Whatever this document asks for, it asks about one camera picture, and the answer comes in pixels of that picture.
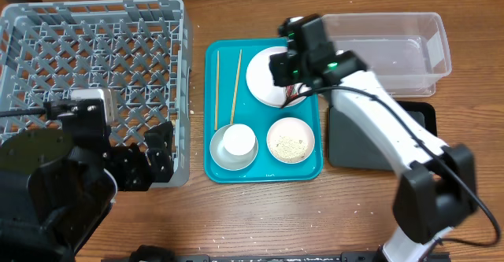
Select black waste tray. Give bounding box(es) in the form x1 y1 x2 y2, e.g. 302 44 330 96
327 101 437 172

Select left wooden chopstick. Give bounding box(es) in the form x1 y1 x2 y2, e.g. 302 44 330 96
214 50 220 131

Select red snack wrapper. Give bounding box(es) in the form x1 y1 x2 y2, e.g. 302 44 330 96
284 83 303 101

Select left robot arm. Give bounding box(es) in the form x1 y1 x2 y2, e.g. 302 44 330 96
1 121 173 261

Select cooked rice leftovers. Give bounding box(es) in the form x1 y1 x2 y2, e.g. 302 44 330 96
271 136 309 163

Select right wooden chopstick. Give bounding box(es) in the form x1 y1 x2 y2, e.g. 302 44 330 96
230 49 243 125

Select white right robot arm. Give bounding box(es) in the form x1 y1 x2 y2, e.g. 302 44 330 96
269 46 480 261

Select grey metal bowl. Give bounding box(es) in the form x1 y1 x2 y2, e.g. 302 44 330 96
209 124 258 172

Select large white round plate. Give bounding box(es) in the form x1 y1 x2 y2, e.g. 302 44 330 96
246 46 287 108

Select clear plastic bin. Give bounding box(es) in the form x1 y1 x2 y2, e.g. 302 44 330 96
323 13 452 98

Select white cup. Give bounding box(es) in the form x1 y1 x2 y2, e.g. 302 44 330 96
223 124 256 156

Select wooden chopstick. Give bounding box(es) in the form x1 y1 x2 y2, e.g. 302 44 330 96
214 50 220 131
230 49 243 125

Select teal plastic tray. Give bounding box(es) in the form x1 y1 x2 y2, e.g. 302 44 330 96
204 39 324 183

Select grey dishwasher rack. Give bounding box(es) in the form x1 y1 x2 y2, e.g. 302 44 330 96
1 0 193 187

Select small white bowl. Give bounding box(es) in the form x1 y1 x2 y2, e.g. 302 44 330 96
266 117 315 164

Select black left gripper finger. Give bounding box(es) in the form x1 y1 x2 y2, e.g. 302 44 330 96
143 122 174 153
147 151 174 183

